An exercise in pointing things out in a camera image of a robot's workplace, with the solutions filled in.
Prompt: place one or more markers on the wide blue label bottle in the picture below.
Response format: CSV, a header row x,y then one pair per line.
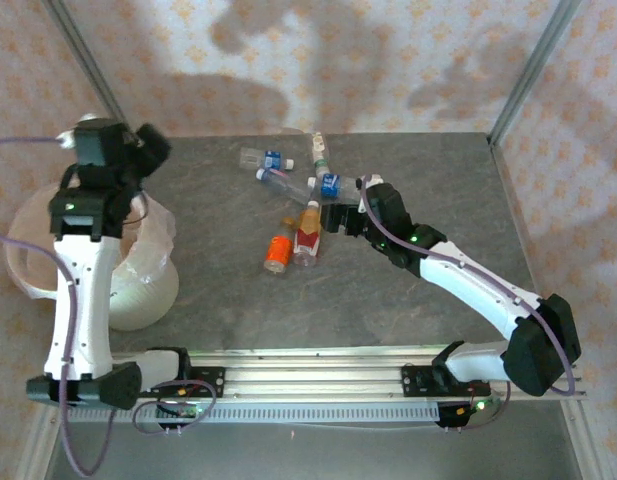
x,y
329,185

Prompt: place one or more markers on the tea bottle red white label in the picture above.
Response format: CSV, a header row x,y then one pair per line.
x,y
307,240

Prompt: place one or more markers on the clear bottle pink label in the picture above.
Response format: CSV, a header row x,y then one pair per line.
x,y
283,186

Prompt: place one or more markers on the orange label bottle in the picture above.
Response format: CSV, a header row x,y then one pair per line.
x,y
278,250

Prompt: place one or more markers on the cream label clear bottle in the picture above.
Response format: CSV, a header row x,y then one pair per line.
x,y
318,145

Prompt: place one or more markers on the small blue label bottle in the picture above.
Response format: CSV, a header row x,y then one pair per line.
x,y
272,160

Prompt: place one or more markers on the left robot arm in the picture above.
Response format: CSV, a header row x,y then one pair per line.
x,y
93,300

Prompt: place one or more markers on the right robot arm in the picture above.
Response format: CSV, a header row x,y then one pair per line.
x,y
488,300

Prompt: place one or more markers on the translucent pink bin liner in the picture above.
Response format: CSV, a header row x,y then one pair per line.
x,y
155,225

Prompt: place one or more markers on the white plastic bin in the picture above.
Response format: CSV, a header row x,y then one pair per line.
x,y
148,300

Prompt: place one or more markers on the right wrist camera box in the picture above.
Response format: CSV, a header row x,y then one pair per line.
x,y
374,181

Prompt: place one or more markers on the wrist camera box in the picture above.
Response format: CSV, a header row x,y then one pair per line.
x,y
67,141
374,181

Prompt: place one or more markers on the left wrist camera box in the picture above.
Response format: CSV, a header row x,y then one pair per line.
x,y
67,141

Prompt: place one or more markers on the left aluminium frame post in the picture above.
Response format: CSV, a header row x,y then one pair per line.
x,y
83,57

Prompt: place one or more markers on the aluminium frame post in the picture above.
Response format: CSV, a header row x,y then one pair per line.
x,y
83,57
534,65

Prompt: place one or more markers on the right aluminium side rail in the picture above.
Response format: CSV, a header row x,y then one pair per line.
x,y
508,200

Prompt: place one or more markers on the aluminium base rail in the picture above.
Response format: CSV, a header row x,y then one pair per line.
x,y
313,380

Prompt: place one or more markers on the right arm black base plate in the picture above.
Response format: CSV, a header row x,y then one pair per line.
x,y
418,382

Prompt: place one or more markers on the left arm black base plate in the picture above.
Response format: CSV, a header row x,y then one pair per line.
x,y
213,382

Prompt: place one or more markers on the right aluminium frame post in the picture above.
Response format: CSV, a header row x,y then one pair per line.
x,y
534,65

